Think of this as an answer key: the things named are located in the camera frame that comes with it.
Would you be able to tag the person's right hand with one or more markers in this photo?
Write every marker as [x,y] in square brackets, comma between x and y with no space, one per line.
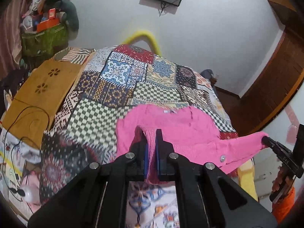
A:
[280,178]

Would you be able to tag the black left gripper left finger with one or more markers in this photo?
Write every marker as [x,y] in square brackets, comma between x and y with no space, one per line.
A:
[97,196]

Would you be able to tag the wooden board with flower cutouts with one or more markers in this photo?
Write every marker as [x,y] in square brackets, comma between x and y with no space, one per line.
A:
[36,103]

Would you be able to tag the yellow curved headboard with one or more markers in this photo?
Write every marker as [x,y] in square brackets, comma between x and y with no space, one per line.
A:
[147,37]

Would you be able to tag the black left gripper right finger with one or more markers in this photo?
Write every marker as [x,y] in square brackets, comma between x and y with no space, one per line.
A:
[206,196]

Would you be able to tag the orange right sleeve forearm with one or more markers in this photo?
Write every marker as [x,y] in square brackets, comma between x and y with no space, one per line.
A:
[282,208]

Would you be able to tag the orange box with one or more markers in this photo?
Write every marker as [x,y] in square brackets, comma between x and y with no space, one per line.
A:
[50,22]

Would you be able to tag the dark green stuffed cushion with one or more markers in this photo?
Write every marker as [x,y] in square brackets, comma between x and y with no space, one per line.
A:
[69,16]

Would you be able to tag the pink knit cardigan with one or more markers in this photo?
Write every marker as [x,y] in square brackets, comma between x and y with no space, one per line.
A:
[192,133]

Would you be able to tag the pink white plush toy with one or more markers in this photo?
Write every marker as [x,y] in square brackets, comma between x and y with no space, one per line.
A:
[29,189]

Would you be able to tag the striped pink curtain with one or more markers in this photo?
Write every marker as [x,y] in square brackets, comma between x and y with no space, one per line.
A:
[11,46]

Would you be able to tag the brown wooden door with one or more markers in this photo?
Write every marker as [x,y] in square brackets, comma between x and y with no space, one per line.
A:
[279,80]

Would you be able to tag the green patterned storage bag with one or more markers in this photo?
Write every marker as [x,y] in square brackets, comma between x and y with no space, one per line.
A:
[38,47]

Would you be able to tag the yellow orange blanket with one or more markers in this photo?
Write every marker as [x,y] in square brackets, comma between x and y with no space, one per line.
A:
[246,174]

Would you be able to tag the patchwork patterned bedspread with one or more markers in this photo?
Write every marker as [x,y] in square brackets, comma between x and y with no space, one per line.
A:
[114,81]

